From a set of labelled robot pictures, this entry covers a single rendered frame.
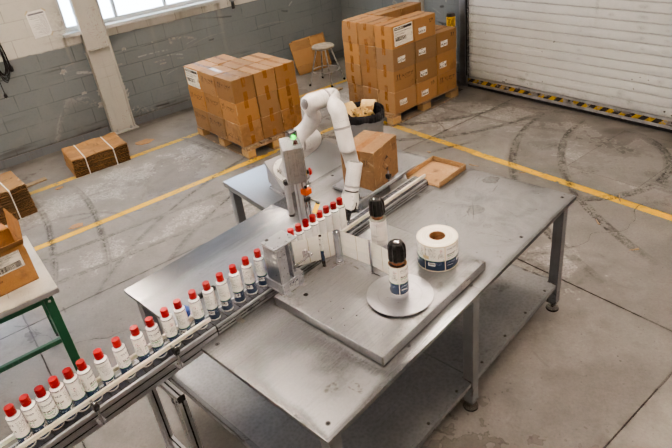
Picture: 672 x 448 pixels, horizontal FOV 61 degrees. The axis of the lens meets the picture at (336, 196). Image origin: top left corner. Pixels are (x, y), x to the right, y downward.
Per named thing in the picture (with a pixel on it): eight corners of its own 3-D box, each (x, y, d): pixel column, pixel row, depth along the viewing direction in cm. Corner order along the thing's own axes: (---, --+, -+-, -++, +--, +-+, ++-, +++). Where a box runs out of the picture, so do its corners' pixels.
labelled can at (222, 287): (227, 314, 264) (217, 278, 254) (220, 309, 267) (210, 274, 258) (235, 307, 267) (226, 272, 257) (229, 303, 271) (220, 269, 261)
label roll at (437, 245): (442, 277, 270) (442, 252, 263) (409, 262, 283) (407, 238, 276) (466, 257, 282) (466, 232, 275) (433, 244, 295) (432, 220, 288)
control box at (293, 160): (288, 186, 282) (282, 151, 273) (284, 171, 296) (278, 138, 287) (308, 182, 283) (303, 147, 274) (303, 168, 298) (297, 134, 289)
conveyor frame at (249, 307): (218, 334, 260) (216, 327, 257) (204, 325, 267) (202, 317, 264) (428, 186, 359) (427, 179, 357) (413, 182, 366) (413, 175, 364)
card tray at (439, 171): (439, 188, 355) (439, 182, 354) (406, 178, 372) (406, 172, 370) (465, 169, 374) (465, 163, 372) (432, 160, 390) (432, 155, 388)
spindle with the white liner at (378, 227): (381, 254, 292) (377, 204, 277) (368, 249, 297) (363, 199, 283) (392, 246, 297) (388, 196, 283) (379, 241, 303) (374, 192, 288)
